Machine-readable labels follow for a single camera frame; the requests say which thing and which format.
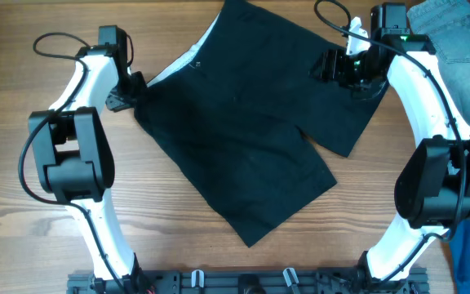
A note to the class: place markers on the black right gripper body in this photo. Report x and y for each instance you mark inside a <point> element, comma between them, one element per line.
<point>358,73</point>

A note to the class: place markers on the black shorts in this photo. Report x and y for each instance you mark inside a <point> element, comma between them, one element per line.
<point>241,116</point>

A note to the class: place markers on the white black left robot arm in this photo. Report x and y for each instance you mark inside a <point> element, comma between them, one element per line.
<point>74,160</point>

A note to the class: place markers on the light blue jeans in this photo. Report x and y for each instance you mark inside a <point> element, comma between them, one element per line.
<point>447,23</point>

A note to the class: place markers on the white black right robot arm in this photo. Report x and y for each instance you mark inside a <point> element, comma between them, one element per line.
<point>432,193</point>

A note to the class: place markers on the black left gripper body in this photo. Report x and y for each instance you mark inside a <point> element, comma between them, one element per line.
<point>130,87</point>

